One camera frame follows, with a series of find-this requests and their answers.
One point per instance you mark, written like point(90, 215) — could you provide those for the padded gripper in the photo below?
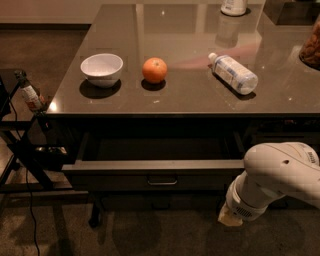
point(240, 205)

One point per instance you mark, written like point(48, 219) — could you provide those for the dark top drawer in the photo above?
point(124, 164)

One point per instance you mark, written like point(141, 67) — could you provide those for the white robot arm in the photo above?
point(271, 172)

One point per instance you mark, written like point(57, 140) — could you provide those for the dark drawer cabinet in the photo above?
point(247, 132)

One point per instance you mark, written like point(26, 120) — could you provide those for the clear plastic water bottle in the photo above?
point(237, 76)

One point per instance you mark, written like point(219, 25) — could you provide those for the orange fruit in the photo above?
point(154, 70)

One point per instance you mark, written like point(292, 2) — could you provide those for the white ceramic bowl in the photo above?
point(102, 70)

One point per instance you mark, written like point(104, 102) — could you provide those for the black side stand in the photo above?
point(15, 134)

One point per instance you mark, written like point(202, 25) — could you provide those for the white container at back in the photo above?
point(234, 7)

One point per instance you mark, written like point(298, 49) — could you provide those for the red labelled bottle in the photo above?
point(31, 95)

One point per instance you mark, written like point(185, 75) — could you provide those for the metal drawer handle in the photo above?
point(162, 181)

